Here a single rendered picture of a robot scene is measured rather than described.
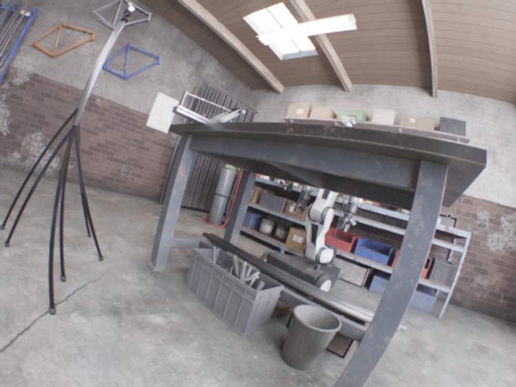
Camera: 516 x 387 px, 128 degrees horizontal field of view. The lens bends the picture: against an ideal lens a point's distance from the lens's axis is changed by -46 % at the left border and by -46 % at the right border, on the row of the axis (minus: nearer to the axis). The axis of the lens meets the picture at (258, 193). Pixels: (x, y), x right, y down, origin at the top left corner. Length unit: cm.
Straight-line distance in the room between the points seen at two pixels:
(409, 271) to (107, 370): 89
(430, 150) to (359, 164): 23
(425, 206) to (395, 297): 25
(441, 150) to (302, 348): 79
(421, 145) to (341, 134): 23
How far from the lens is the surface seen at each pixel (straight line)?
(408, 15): 292
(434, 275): 239
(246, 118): 457
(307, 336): 89
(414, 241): 64
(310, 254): 190
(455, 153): 63
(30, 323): 96
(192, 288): 130
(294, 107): 391
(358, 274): 246
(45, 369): 81
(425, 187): 66
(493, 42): 315
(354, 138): 66
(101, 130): 372
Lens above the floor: 63
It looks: level
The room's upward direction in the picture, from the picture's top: 16 degrees clockwise
